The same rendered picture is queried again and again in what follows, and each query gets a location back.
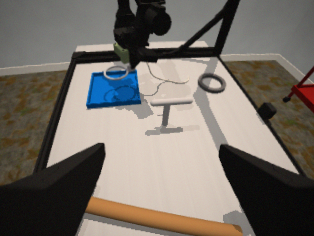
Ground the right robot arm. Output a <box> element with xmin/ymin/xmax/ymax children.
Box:
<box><xmin>113</xmin><ymin>0</ymin><xmax>172</xmax><ymax>49</ymax></box>

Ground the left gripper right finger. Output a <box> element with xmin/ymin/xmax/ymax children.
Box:
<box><xmin>218</xmin><ymin>144</ymin><xmax>314</xmax><ymax>236</ymax></box>

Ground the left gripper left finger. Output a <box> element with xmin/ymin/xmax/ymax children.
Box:
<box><xmin>0</xmin><ymin>143</ymin><xmax>106</xmax><ymax>236</ymax></box>

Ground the black rubber mallet with wooden handle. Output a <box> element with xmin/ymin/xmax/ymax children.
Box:
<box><xmin>85</xmin><ymin>196</ymin><xmax>243</xmax><ymax>236</ymax></box>

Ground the blue square tray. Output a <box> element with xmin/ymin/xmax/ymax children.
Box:
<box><xmin>86</xmin><ymin>70</ymin><xmax>141</xmax><ymax>109</ymax></box>

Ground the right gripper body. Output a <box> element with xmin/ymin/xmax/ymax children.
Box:
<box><xmin>127</xmin><ymin>20</ymin><xmax>159</xmax><ymax>63</ymax></box>

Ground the white rounded cylinder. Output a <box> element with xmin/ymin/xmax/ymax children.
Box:
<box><xmin>150</xmin><ymin>97</ymin><xmax>193</xmax><ymax>107</ymax></box>

